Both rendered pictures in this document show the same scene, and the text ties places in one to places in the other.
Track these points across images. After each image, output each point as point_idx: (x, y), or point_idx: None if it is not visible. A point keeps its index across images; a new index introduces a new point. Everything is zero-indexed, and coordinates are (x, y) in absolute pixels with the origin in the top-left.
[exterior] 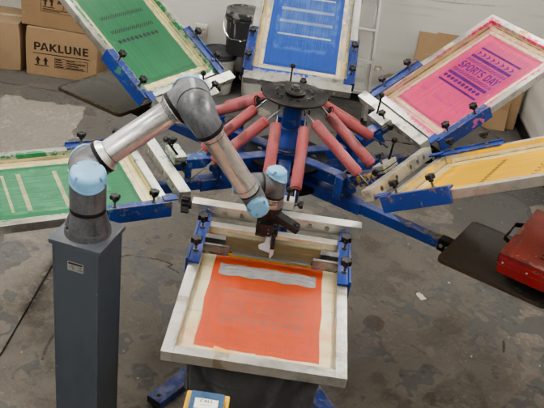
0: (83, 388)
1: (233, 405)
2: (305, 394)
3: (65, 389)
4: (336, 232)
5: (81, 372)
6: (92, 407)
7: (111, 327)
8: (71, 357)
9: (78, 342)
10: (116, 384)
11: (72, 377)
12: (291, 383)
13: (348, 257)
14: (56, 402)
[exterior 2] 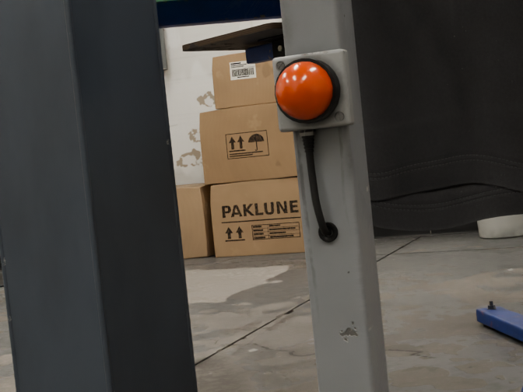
0: (57, 194)
1: (485, 17)
2: None
3: (17, 224)
4: None
5: (44, 134)
6: (85, 257)
7: (124, 7)
8: (17, 90)
9: (24, 22)
10: (180, 253)
11: (27, 166)
12: None
13: None
14: (4, 286)
